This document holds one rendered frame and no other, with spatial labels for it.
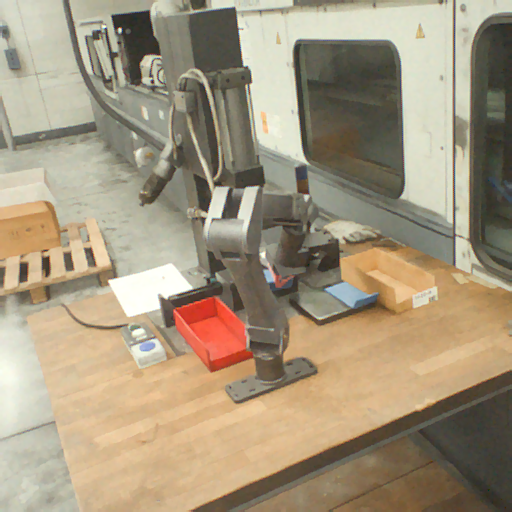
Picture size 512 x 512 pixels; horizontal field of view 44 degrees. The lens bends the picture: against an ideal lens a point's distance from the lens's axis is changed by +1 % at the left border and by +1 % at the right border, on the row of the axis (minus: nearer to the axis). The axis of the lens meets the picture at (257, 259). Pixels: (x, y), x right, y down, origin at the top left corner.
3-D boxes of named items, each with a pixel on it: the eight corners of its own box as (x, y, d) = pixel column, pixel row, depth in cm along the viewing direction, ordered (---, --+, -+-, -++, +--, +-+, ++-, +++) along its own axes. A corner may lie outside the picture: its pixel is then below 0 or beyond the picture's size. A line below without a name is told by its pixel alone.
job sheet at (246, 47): (237, 88, 329) (228, 20, 316) (239, 88, 329) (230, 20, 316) (255, 92, 307) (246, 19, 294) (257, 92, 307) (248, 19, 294)
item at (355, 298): (357, 311, 155) (356, 300, 154) (324, 290, 168) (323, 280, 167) (380, 302, 158) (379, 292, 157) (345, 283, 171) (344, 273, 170)
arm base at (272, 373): (217, 357, 132) (230, 372, 126) (300, 328, 139) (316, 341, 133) (223, 389, 135) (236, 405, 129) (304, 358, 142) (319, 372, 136)
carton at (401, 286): (396, 317, 156) (394, 289, 153) (341, 284, 177) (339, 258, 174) (437, 302, 160) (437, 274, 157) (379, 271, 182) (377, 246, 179)
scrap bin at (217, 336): (211, 373, 141) (206, 350, 139) (176, 329, 163) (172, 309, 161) (258, 355, 146) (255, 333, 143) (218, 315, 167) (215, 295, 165)
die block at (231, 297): (233, 312, 168) (229, 287, 165) (220, 299, 176) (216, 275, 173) (298, 291, 175) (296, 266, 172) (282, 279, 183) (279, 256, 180)
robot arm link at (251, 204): (274, 192, 142) (204, 185, 114) (311, 192, 138) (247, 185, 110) (272, 246, 142) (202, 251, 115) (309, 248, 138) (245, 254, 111)
